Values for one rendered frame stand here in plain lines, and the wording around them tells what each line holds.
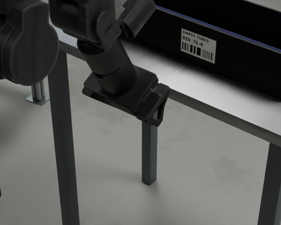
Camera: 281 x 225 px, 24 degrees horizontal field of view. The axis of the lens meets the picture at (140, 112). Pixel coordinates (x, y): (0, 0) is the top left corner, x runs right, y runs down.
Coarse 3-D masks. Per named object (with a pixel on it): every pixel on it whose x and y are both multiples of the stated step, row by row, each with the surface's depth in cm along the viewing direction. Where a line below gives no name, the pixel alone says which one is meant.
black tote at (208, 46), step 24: (168, 0) 172; (192, 0) 167; (216, 0) 162; (240, 0) 157; (168, 24) 153; (192, 24) 148; (216, 24) 165; (240, 24) 160; (264, 24) 156; (168, 48) 157; (192, 48) 152; (216, 48) 147; (240, 48) 143; (264, 48) 138; (216, 72) 150; (240, 72) 146; (264, 72) 141
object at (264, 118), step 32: (64, 64) 172; (160, 64) 154; (192, 64) 154; (64, 96) 177; (192, 96) 143; (224, 96) 143; (256, 96) 143; (64, 128) 182; (256, 128) 135; (64, 160) 188; (64, 192) 197; (64, 224) 206
